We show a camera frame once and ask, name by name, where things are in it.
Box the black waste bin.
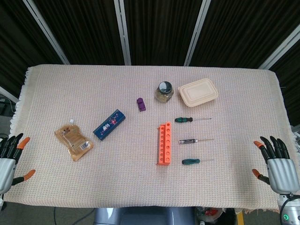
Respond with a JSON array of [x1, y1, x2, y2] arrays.
[[195, 207, 236, 225]]

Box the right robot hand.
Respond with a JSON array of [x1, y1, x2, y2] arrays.
[[252, 135, 300, 195]]

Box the beige lidded lunch box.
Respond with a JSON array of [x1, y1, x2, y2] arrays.
[[178, 78, 219, 108]]

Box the glass jar black lid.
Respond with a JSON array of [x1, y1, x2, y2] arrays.
[[154, 81, 175, 103]]

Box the green screwdriver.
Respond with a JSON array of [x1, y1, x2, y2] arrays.
[[182, 158, 215, 165], [174, 117, 212, 123]]

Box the orange screwdriver rack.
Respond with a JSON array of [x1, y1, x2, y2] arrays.
[[156, 121, 173, 167]]

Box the grey robot torso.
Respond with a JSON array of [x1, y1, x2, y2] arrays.
[[93, 206, 196, 225]]

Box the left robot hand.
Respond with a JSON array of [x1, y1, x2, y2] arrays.
[[0, 133, 36, 195]]

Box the white partition frame post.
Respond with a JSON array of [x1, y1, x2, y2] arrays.
[[114, 0, 131, 66], [0, 86, 19, 104], [22, 0, 70, 65], [184, 0, 211, 67], [259, 28, 300, 70]]

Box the silver black precision screwdriver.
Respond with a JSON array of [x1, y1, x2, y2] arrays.
[[179, 138, 214, 145]]

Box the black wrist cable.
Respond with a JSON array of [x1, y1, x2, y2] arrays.
[[279, 192, 295, 215]]

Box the beige woven tablecloth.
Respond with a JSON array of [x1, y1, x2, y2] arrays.
[[9, 64, 300, 215]]

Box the purple toy block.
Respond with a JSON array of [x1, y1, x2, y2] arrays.
[[136, 97, 147, 112]]

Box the brown drink pouch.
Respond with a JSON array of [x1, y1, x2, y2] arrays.
[[54, 119, 95, 162]]

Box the dark blue printed box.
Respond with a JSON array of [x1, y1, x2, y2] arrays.
[[93, 109, 127, 142]]

